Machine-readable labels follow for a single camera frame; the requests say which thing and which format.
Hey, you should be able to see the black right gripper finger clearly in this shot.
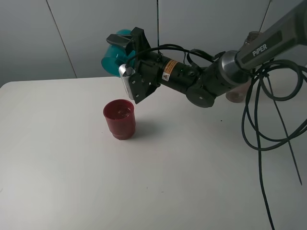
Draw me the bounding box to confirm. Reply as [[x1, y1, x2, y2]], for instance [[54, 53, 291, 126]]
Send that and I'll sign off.
[[106, 34, 133, 52]]

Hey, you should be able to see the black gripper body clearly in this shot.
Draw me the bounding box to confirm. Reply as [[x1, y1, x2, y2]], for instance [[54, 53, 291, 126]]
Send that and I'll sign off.
[[134, 51, 165, 89]]

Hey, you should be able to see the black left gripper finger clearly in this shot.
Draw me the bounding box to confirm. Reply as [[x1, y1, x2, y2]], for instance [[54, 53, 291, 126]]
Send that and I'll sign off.
[[124, 27, 151, 58]]

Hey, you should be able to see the teal transparent plastic cup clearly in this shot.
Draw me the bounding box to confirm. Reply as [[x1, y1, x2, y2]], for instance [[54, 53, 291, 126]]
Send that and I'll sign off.
[[101, 29, 135, 77]]

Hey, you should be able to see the smoky transparent water bottle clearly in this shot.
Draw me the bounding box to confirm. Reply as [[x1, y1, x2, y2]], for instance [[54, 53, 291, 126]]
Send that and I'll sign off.
[[225, 31, 262, 103]]

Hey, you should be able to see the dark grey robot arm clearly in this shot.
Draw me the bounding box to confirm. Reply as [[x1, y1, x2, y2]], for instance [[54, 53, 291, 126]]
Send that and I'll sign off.
[[107, 1, 307, 108]]

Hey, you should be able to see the red plastic cup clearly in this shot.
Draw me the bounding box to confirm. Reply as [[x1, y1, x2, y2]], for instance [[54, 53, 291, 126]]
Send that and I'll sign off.
[[103, 99, 136, 140]]

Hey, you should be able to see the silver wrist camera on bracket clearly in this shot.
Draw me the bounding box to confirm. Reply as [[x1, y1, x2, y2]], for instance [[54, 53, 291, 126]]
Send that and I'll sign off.
[[118, 61, 160, 104]]

